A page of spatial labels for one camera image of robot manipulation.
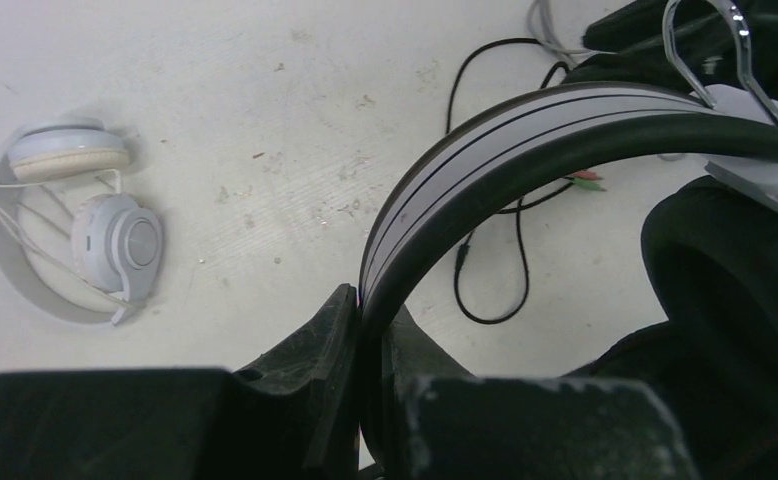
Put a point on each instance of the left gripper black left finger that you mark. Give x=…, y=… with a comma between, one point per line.
x=300, y=398

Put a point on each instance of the white wired headphones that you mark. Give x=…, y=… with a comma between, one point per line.
x=62, y=200

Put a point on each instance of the grey white over-ear headphones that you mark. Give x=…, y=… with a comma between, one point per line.
x=559, y=26

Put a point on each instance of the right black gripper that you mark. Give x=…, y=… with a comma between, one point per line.
x=628, y=47

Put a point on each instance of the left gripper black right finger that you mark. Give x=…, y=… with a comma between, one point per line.
x=406, y=352

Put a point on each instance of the black and white headphones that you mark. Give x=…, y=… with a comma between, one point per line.
x=572, y=264

